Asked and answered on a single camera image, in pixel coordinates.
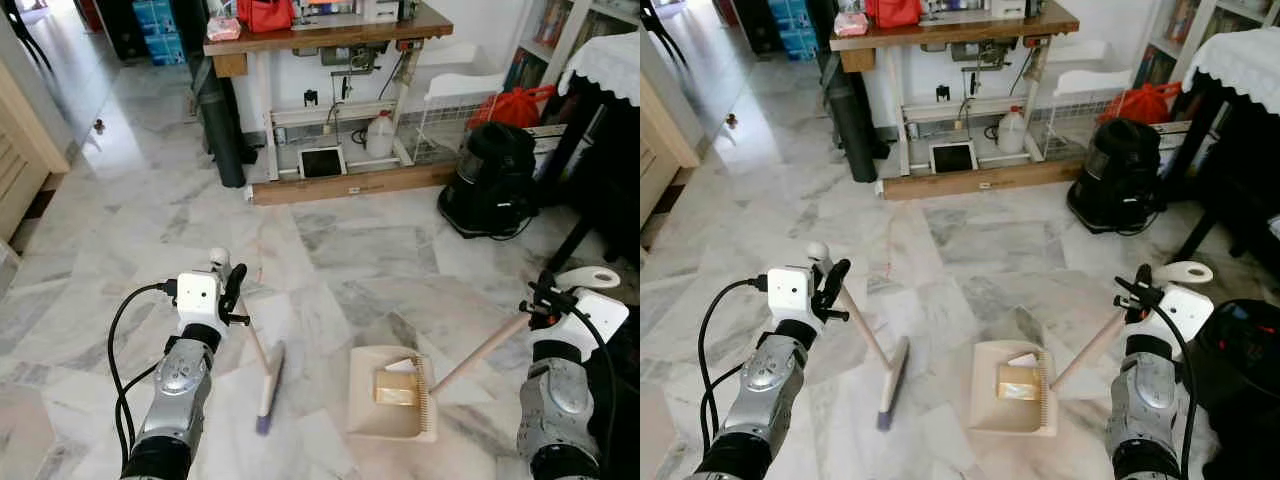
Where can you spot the white paper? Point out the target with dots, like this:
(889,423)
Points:
(1025,360)
(402,366)

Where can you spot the small brown cardboard box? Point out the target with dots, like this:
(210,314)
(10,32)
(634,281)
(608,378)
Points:
(395,389)
(1018,383)

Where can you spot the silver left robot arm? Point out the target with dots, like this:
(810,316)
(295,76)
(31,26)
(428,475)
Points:
(175,400)
(760,395)

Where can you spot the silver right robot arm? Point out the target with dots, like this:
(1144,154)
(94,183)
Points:
(1145,400)
(560,400)

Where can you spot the black vacuum cleaner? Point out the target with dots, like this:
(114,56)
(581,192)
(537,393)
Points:
(492,180)
(1118,175)

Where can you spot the black table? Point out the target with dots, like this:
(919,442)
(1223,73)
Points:
(1240,165)
(605,150)

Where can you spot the white framed black pedal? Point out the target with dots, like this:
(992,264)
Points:
(322,163)
(953,158)

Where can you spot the long wooden plank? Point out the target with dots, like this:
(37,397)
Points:
(350,185)
(980,180)

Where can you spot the black rolled tube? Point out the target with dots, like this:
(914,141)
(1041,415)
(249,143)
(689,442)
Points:
(850,125)
(220,130)

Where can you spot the light wooden door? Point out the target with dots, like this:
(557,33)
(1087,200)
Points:
(25,160)
(665,155)

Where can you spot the red plastic bag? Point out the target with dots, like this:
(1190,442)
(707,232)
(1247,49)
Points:
(515,107)
(1142,103)

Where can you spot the white plastic jug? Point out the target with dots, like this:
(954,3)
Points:
(1012,133)
(380,138)

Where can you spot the white lace tablecloth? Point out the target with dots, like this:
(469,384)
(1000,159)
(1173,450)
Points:
(605,65)
(1240,65)

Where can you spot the white bookshelf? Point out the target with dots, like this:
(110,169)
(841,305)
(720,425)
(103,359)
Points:
(1165,30)
(545,30)

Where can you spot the pink tissue pack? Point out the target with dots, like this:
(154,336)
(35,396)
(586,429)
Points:
(223,30)
(850,25)

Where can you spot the blue carton stack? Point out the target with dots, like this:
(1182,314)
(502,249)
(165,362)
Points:
(792,27)
(155,30)

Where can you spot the wooden table with white legs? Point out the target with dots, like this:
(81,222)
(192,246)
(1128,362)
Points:
(330,38)
(960,33)

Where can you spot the red handbag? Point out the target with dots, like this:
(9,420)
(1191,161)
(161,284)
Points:
(265,15)
(893,12)

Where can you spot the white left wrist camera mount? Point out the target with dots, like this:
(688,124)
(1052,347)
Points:
(792,296)
(197,300)

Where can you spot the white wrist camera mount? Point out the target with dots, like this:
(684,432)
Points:
(595,318)
(792,296)
(1185,312)
(197,300)

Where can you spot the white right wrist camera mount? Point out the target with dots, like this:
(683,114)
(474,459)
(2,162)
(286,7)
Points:
(595,318)
(1185,312)

